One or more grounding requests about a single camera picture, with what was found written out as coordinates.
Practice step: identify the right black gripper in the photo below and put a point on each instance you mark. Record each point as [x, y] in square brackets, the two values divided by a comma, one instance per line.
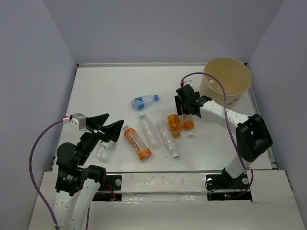
[179, 104]

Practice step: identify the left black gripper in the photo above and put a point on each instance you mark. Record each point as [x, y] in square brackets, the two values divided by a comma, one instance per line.
[112, 131]

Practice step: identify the orange bottle white cap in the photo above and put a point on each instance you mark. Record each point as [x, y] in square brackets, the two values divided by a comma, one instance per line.
[187, 124]

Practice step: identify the tall orange label bottle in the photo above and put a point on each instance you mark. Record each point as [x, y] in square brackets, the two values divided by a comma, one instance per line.
[136, 142]

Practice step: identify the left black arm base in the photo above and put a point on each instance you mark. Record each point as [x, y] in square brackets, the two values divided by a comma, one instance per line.
[110, 191]

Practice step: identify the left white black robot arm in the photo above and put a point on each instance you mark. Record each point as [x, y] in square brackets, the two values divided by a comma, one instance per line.
[76, 185]

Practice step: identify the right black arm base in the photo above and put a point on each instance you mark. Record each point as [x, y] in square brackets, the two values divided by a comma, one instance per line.
[222, 187]

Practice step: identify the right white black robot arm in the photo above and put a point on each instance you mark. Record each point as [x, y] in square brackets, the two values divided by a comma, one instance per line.
[252, 135]

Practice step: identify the beige round bin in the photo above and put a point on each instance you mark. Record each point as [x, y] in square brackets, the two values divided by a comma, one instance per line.
[229, 75]

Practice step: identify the short orange bottle orange cap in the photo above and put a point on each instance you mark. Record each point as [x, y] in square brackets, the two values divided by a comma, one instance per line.
[174, 125]

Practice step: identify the green label water bottle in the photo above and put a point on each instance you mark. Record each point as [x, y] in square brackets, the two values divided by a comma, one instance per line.
[105, 151]

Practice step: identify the clear bottle blue cap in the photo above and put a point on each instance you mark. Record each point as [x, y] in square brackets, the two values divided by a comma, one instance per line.
[167, 138]

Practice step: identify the blue label small bottle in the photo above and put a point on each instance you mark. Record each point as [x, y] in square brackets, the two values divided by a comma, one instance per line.
[141, 102]

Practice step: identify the clear bottle without cap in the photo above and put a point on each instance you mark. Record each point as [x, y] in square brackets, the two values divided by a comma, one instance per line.
[149, 131]

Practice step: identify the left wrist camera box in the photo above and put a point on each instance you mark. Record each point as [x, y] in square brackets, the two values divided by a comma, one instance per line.
[78, 121]

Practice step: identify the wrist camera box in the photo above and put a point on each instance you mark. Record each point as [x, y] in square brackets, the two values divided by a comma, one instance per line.
[187, 82]
[78, 121]

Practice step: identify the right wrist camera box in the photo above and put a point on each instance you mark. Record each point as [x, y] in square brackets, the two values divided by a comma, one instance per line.
[187, 82]

